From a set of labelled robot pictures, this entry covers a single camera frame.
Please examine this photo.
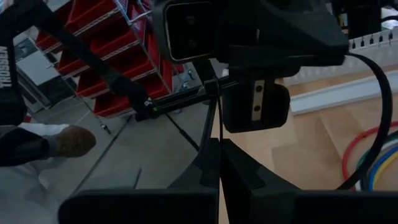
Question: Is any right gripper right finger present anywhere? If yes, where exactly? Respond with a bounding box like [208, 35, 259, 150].
[221, 139, 398, 224]

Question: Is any long black zip tie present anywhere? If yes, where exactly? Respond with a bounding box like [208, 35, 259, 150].
[198, 52, 393, 191]

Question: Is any white cable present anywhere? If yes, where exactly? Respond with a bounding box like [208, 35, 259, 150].
[356, 139, 398, 191]

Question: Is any grey floor cabinet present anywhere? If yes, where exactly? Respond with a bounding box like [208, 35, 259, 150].
[14, 37, 77, 113]

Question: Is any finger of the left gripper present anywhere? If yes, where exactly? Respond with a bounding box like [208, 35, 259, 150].
[217, 46, 348, 80]
[257, 0, 349, 50]

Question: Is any person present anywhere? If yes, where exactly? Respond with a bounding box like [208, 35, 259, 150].
[0, 123, 97, 224]

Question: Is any rack of red bins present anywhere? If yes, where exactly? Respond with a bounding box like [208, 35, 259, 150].
[33, 0, 175, 118]

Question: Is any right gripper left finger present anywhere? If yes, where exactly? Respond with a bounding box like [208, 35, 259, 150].
[58, 138, 221, 224]

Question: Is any red cable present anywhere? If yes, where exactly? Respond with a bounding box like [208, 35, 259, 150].
[341, 121, 398, 190]

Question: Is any black diagonal frame strut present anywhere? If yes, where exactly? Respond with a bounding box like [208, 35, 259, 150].
[12, 0, 150, 122]

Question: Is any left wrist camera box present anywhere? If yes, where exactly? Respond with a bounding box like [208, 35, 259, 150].
[151, 0, 220, 63]

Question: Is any yellow cable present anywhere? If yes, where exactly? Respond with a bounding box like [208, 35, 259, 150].
[371, 152, 398, 191]

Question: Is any white slotted cable duct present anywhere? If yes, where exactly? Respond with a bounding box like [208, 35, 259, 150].
[281, 26, 398, 88]

